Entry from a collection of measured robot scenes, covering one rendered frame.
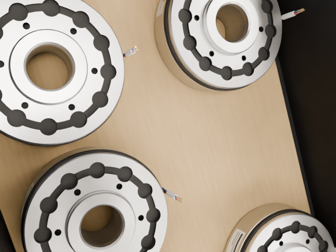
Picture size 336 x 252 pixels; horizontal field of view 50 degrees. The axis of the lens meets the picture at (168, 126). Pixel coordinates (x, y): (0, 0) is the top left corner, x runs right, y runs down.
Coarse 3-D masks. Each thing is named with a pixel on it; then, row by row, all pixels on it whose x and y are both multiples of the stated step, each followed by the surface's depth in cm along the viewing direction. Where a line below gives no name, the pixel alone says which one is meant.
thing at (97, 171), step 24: (72, 168) 24; (96, 168) 25; (120, 168) 26; (144, 168) 26; (48, 192) 24; (72, 192) 24; (120, 192) 25; (144, 192) 26; (24, 216) 24; (48, 216) 24; (144, 216) 26; (24, 240) 23; (48, 240) 24; (144, 240) 27
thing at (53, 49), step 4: (36, 48) 23; (40, 48) 24; (44, 48) 25; (48, 48) 25; (52, 48) 25; (56, 48) 24; (32, 52) 24; (36, 52) 25; (40, 52) 26; (52, 52) 26; (56, 52) 26; (60, 52) 25; (64, 52) 24; (28, 56) 24; (60, 56) 26; (64, 56) 25; (28, 60) 26; (64, 60) 26; (68, 60) 25; (68, 64) 25; (68, 68) 26; (68, 72) 26; (68, 76) 26; (64, 84) 25
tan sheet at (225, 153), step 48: (96, 0) 27; (144, 0) 29; (144, 48) 29; (144, 96) 29; (192, 96) 31; (240, 96) 32; (0, 144) 25; (96, 144) 28; (144, 144) 29; (192, 144) 31; (240, 144) 33; (288, 144) 35; (0, 192) 26; (192, 192) 31; (240, 192) 33; (288, 192) 35; (192, 240) 31
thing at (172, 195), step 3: (165, 189) 28; (165, 192) 27; (168, 192) 27; (171, 192) 26; (168, 195) 27; (171, 195) 26; (174, 195) 26; (177, 195) 26; (174, 198) 26; (177, 198) 26; (180, 198) 25; (180, 201) 25
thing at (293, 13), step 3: (300, 9) 28; (303, 9) 28; (288, 12) 30; (291, 12) 29; (294, 12) 29; (297, 12) 29; (282, 15) 30; (285, 15) 30; (288, 15) 29; (291, 15) 29; (294, 15) 29; (282, 18) 30; (285, 18) 30
